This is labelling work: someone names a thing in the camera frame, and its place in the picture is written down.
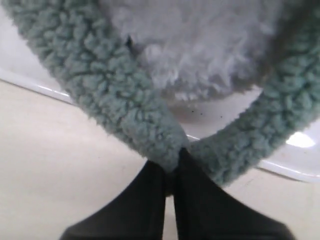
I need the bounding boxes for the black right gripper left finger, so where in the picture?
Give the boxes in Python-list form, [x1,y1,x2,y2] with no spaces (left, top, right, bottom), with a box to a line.
[61,161,166,240]

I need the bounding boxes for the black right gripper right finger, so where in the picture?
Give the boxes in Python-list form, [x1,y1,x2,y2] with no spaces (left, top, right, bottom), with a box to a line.
[173,148,295,240]

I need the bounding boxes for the green fleece scarf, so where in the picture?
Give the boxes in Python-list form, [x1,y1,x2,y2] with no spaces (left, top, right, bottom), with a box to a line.
[0,0,320,185]

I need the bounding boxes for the white plush snowman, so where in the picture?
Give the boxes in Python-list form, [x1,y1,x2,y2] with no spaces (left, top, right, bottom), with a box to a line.
[99,0,301,102]

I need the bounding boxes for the white rectangular plastic tray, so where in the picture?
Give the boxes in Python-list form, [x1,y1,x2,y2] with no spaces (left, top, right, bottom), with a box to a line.
[0,0,320,184]

